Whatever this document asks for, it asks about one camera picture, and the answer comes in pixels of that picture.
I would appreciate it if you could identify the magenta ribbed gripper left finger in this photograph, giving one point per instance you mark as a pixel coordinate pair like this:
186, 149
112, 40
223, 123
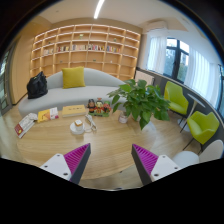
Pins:
69, 166

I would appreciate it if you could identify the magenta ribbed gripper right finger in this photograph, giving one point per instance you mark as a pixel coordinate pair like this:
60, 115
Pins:
151, 167

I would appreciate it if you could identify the white round charger base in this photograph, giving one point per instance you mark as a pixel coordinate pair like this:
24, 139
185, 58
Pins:
76, 130

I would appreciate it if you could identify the small white orange device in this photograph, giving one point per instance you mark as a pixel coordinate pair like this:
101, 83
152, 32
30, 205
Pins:
78, 123

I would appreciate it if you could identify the round wooden coffee table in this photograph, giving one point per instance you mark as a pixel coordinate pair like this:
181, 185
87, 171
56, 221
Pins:
111, 143

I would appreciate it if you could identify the yellow book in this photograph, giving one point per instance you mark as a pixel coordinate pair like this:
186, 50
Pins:
73, 110

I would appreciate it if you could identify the yellow pink magazine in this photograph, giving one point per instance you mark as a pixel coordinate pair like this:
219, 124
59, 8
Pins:
49, 114

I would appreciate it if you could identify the white red open book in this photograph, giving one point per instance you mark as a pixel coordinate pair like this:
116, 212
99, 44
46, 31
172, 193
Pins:
25, 124

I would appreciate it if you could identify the colourful figurine set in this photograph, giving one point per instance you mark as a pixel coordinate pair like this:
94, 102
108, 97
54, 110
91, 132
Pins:
99, 107

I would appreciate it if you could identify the white chair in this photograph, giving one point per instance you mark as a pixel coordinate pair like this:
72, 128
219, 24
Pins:
212, 152

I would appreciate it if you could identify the green potted plant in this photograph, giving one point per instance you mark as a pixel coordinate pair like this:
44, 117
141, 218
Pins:
141, 101

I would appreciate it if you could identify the lime green chair near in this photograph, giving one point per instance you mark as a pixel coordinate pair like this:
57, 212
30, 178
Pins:
202, 127

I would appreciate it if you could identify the lime green chair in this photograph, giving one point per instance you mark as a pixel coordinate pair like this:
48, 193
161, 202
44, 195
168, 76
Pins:
202, 127
177, 101

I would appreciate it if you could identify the lime green chair far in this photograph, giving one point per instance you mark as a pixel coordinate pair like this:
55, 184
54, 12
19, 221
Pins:
177, 101

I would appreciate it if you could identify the black bag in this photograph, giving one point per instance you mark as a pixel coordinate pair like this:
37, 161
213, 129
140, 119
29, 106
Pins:
37, 86

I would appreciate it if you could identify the light grey sofa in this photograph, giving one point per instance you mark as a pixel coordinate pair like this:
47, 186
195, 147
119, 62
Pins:
97, 85

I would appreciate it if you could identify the yellow cushion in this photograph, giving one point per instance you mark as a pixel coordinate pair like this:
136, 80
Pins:
73, 77

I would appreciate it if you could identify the white curtain right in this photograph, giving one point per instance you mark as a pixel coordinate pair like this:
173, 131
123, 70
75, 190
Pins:
203, 77

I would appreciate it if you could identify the white curtain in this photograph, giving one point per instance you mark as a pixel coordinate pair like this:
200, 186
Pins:
157, 54
203, 77

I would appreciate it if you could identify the dark framed window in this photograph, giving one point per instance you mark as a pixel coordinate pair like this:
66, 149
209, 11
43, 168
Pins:
177, 59

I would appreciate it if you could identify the white curtain left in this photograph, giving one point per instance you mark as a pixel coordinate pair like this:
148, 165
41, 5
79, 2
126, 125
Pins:
157, 54

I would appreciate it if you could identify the white air conditioner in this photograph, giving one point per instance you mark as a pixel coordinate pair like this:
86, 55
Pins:
157, 25

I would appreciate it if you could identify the ceiling strip light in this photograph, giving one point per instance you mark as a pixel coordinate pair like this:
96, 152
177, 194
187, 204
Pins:
98, 8

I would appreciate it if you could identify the wooden bookshelf wall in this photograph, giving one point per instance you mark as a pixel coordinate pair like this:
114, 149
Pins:
110, 49

